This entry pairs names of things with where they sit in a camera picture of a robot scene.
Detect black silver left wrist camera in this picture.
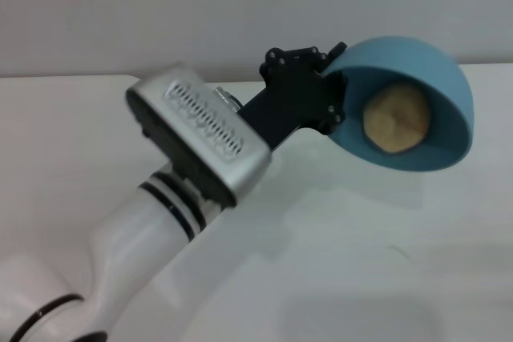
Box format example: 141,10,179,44
125,62,270,205

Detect beige egg yolk pastry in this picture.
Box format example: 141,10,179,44
362,81,433,155

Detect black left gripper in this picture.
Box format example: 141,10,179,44
239,41,349,151

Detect left arm cable with connector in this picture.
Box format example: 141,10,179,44
214,86,242,114

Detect blue bowl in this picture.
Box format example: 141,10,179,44
322,36,475,173

